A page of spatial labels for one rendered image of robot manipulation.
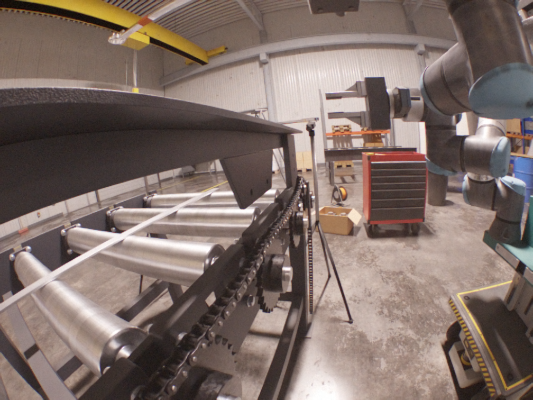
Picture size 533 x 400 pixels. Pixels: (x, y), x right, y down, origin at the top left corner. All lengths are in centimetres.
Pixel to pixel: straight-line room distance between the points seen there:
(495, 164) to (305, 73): 1059
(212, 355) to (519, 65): 42
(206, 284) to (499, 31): 45
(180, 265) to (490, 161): 72
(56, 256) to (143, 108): 106
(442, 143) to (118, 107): 59
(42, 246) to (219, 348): 99
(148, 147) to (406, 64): 1166
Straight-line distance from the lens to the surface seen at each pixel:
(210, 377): 27
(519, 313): 144
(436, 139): 59
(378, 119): 55
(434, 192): 401
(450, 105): 35
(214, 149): 39
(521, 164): 548
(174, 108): 19
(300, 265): 112
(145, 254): 60
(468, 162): 57
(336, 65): 1100
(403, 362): 139
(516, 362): 122
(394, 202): 258
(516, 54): 26
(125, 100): 16
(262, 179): 59
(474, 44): 26
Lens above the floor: 112
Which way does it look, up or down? 14 degrees down
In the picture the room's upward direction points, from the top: 6 degrees counter-clockwise
